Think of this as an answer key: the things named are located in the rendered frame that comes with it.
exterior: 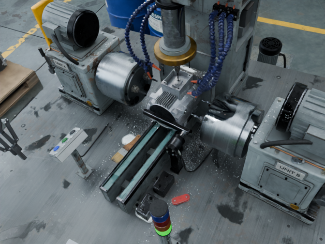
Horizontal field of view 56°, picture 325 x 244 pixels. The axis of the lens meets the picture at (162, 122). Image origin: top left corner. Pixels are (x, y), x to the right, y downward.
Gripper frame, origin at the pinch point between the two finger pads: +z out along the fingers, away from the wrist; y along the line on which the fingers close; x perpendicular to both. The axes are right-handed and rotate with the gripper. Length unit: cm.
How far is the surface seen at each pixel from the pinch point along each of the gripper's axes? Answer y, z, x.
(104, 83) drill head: 52, 5, 4
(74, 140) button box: 19.1, 11.9, -3.4
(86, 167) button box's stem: 18.1, 32.2, 8.9
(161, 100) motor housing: 55, 20, -25
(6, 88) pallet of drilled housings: 60, 6, 192
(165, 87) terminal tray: 61, 18, -24
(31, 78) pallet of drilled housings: 84, 13, 191
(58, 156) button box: 9.4, 12.1, -3.4
